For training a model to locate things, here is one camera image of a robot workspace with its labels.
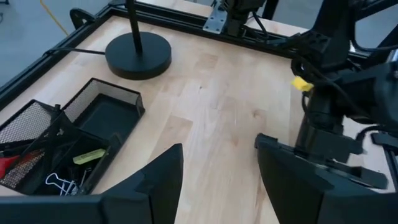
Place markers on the black aluminium table frame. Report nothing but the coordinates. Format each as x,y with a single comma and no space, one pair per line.
186,25

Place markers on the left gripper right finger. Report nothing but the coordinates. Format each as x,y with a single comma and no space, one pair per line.
289,186

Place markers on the black binder clip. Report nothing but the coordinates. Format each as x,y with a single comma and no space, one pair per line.
71,189
83,179

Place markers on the black curved corner bracket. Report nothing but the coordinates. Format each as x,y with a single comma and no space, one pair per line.
76,15

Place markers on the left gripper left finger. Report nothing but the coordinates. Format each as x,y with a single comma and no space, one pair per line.
164,186

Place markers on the yellow eraser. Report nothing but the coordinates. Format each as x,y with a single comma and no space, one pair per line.
90,156

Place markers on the silver arm base bracket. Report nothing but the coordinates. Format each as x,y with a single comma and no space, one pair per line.
214,21

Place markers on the red pen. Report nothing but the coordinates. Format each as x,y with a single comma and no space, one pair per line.
7,165

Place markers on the white black globe table lamp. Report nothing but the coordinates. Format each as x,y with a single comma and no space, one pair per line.
140,59

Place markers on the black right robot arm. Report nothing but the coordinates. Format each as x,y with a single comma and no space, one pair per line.
326,46

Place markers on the black mesh desk organizer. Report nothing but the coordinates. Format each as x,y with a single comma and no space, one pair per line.
109,118

